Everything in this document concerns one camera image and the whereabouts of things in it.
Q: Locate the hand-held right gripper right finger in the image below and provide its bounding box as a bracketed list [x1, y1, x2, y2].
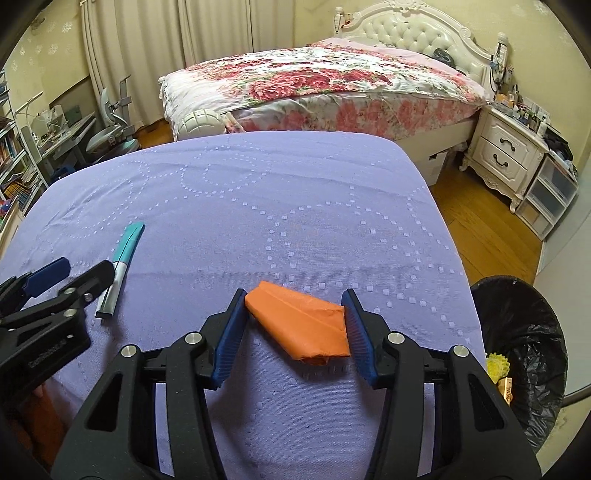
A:
[341, 288, 542, 480]

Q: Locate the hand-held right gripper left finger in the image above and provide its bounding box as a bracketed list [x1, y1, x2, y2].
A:
[48, 288, 250, 480]

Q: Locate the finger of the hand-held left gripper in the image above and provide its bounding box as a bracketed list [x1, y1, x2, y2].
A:
[0, 260, 115, 330]
[0, 257, 71, 317]

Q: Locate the white teal toothpaste tube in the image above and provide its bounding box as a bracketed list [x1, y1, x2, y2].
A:
[95, 222, 145, 318]

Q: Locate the orange packet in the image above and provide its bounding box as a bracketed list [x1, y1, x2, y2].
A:
[245, 280, 352, 363]

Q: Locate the trash bin with black liner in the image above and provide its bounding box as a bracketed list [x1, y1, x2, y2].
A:
[468, 275, 568, 455]

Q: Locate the orange cloth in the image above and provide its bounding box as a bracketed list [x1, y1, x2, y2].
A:
[18, 381, 65, 464]

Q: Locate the bookshelf with books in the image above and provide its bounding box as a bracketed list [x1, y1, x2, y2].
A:
[0, 69, 47, 241]

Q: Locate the purple tablecloth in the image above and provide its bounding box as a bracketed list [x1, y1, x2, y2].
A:
[0, 130, 488, 480]

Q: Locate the grey study desk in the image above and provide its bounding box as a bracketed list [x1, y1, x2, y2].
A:
[18, 104, 100, 181]

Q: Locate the yellow foam net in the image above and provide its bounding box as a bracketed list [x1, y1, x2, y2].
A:
[485, 353, 511, 384]

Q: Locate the grey green desk chair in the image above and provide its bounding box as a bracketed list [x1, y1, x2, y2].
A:
[85, 78, 141, 155]

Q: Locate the white cardboard box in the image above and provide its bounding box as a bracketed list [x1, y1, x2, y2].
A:
[418, 150, 448, 185]

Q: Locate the white wardrobe door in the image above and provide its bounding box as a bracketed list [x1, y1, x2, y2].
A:
[536, 222, 591, 402]

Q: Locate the clear plastic drawer unit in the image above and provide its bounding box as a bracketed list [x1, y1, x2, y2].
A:
[515, 154, 579, 241]

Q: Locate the white nightstand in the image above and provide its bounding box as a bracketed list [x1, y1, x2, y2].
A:
[462, 107, 550, 214]

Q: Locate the beige curtain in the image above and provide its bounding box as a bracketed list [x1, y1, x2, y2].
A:
[81, 0, 296, 130]

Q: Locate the floral blanket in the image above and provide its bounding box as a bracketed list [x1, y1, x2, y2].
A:
[164, 46, 485, 134]

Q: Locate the dark clothes pile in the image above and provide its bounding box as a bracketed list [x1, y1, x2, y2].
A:
[542, 127, 578, 178]

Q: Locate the cluster of small bottles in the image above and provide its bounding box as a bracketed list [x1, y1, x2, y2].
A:
[492, 83, 552, 134]

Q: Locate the white tufted bed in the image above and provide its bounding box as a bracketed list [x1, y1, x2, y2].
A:
[159, 0, 497, 155]

